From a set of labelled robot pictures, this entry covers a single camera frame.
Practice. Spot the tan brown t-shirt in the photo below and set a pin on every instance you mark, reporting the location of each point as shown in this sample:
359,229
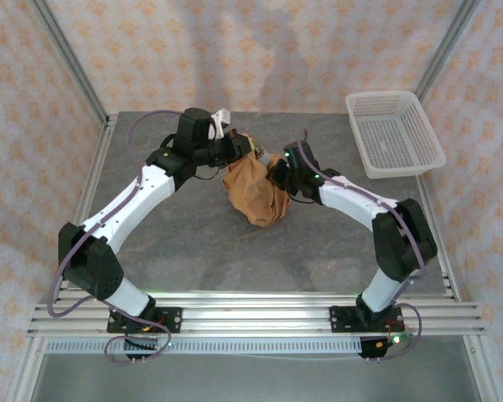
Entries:
255,197

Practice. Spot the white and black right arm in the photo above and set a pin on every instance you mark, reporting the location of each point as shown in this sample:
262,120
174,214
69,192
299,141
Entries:
352,201

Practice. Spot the white perforated plastic basket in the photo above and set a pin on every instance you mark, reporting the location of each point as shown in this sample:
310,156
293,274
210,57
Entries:
394,138

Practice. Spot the grey metal lower panel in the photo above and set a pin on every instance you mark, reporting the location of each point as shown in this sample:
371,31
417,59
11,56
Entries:
255,381

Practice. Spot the aluminium table side rail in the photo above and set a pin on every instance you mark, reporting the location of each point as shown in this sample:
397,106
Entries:
448,272
89,188

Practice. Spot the aluminium frame post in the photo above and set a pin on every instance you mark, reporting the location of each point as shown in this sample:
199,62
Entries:
74,63
448,42

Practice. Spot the aluminium mounting rail beam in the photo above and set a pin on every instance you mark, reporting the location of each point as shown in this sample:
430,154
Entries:
255,318

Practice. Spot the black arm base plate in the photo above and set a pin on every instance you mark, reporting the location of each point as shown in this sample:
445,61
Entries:
339,320
172,320

